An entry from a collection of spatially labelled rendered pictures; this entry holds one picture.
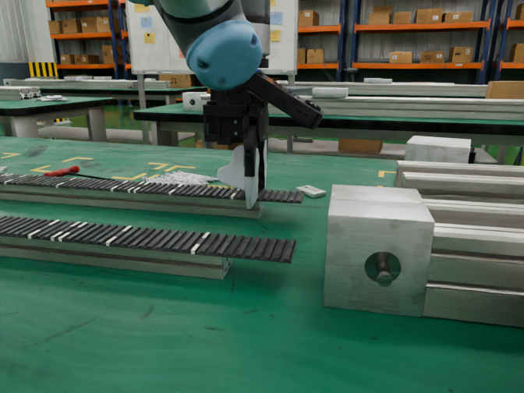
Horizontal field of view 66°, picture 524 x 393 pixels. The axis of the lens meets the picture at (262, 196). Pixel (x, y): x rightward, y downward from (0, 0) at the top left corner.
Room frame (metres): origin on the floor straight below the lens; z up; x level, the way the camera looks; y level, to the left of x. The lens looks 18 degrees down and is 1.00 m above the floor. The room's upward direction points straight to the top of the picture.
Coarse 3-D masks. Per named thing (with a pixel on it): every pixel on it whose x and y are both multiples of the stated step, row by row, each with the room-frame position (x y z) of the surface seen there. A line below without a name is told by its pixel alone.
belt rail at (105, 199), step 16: (0, 192) 0.68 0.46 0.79; (16, 192) 0.67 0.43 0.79; (32, 192) 0.66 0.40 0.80; (48, 192) 0.65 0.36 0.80; (64, 192) 0.64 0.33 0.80; (80, 192) 0.64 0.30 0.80; (96, 192) 0.63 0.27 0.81; (112, 192) 0.62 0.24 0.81; (128, 208) 0.62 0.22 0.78; (144, 208) 0.61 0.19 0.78; (160, 208) 0.61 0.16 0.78; (176, 208) 0.60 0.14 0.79; (192, 208) 0.60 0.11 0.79; (208, 208) 0.59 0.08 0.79; (224, 208) 0.59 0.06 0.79; (240, 208) 0.59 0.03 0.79; (256, 208) 0.58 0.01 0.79
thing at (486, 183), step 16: (400, 176) 0.57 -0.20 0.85; (416, 176) 0.50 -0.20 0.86; (432, 176) 0.50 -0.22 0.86; (448, 176) 0.50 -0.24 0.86; (464, 176) 0.50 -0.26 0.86; (480, 176) 0.50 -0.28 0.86; (496, 176) 0.55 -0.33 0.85; (512, 176) 0.54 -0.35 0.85; (432, 192) 0.51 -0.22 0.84; (448, 192) 0.50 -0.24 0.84; (464, 192) 0.50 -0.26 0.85; (480, 192) 0.49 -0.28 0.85; (496, 192) 0.48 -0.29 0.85; (512, 192) 0.48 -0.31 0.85
